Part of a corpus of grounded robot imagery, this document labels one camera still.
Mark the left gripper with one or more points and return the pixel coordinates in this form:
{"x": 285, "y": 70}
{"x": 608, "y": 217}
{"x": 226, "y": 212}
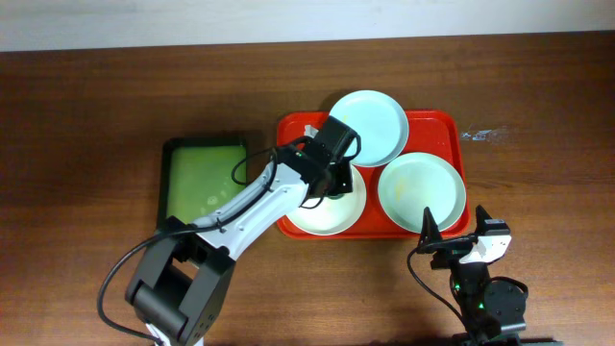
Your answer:
{"x": 337, "y": 185}

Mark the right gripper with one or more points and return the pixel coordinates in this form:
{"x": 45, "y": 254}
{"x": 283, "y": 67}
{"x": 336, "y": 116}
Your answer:
{"x": 444, "y": 259}

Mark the pale blue top plate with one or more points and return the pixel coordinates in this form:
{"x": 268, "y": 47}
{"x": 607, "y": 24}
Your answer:
{"x": 380, "y": 122}

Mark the pale green plate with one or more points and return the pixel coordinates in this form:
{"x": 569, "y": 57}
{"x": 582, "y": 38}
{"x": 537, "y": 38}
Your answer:
{"x": 417, "y": 181}

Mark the white plate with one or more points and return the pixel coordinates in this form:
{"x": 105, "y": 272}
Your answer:
{"x": 334, "y": 215}

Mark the yellow and green sponge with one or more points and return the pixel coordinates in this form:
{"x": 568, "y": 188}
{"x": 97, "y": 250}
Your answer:
{"x": 336, "y": 196}

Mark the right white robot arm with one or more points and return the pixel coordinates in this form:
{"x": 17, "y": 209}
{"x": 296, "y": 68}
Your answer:
{"x": 491, "y": 309}

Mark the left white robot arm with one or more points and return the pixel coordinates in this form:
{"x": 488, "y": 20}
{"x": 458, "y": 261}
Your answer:
{"x": 182, "y": 279}

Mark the red plastic serving tray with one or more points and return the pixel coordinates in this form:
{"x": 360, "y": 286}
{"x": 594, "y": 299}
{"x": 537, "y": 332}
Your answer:
{"x": 430, "y": 132}

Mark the black tray with green liquid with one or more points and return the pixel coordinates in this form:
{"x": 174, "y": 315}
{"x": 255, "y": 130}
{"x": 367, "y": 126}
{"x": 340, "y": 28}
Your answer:
{"x": 198, "y": 175}

